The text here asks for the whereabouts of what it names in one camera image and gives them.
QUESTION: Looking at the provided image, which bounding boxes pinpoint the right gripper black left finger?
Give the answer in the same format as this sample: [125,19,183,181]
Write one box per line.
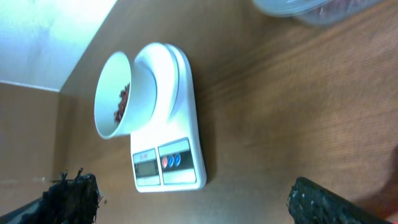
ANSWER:
[1,169,103,224]

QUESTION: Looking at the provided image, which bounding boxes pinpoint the clear plastic bean container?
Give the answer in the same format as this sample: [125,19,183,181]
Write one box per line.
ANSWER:
[253,0,382,26]

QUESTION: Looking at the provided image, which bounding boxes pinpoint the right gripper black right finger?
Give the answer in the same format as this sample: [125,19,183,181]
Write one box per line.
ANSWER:
[287,177,391,224]

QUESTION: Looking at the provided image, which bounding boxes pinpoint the white round bowl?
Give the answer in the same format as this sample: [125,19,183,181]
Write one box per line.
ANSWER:
[94,52,157,139]

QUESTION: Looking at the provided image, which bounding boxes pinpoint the red beans in bowl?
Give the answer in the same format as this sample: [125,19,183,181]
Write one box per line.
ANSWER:
[114,83,130,124]

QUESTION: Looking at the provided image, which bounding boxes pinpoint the white digital kitchen scale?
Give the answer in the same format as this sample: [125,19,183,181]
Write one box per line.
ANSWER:
[131,42,206,192]

